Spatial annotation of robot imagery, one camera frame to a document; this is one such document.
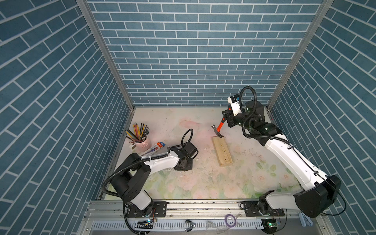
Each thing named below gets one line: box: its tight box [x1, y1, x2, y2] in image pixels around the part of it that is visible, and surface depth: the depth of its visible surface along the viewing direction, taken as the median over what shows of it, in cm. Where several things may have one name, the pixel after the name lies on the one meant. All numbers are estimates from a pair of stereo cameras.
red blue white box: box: [140, 141, 166, 158], surface depth 96 cm
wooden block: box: [211, 136, 233, 167], surface depth 93 cm
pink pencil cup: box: [135, 137, 152, 153], surface depth 91 cm
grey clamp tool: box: [298, 211, 314, 228], surface depth 71 cm
